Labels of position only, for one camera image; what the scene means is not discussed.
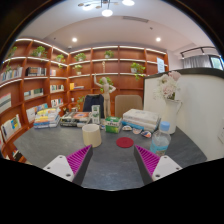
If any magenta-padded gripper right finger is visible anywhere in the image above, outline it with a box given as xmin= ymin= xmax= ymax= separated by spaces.
xmin=133 ymin=144 xmax=184 ymax=187

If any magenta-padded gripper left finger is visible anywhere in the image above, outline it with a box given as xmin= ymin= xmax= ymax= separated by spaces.
xmin=42 ymin=144 xmax=95 ymax=187

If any clear water bottle blue cap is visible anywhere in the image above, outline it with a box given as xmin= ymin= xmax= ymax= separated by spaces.
xmin=149 ymin=121 xmax=172 ymax=158

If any cream cylindrical cup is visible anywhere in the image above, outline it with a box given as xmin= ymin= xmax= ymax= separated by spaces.
xmin=81 ymin=123 xmax=103 ymax=149

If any flat round red coaster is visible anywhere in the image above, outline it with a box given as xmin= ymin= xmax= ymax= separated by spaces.
xmin=115 ymin=136 xmax=135 ymax=149

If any stack of colourful books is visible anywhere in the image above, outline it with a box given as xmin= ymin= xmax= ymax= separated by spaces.
xmin=33 ymin=107 xmax=62 ymax=130

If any stack of dark books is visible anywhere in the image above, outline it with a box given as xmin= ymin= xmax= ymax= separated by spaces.
xmin=59 ymin=111 xmax=93 ymax=128

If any white jug vase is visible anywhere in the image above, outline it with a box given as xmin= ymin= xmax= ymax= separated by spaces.
xmin=161 ymin=98 xmax=184 ymax=135

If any tall green white carton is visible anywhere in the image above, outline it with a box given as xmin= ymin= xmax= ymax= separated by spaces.
xmin=91 ymin=104 xmax=101 ymax=125

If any green and white box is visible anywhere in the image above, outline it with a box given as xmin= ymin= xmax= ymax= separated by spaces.
xmin=104 ymin=116 xmax=123 ymax=135

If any dark chair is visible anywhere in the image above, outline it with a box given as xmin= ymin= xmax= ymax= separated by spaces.
xmin=82 ymin=93 xmax=106 ymax=114

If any beige chair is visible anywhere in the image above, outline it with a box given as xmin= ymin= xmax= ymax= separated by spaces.
xmin=114 ymin=94 xmax=144 ymax=118

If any pink and white flower bouquet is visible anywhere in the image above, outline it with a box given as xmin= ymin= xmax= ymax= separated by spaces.
xmin=153 ymin=70 xmax=182 ymax=102

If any wooden artist mannequin figure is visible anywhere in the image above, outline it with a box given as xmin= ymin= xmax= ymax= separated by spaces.
xmin=93 ymin=73 xmax=117 ymax=118

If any grey window curtain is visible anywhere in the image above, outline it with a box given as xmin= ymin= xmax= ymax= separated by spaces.
xmin=183 ymin=54 xmax=213 ymax=69

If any ceiling chandelier lamp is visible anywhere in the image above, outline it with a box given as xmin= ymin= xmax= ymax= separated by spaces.
xmin=77 ymin=0 xmax=136 ymax=18

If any wooden wall shelf unit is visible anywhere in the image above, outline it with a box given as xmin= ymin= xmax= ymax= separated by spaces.
xmin=0 ymin=37 xmax=170 ymax=161

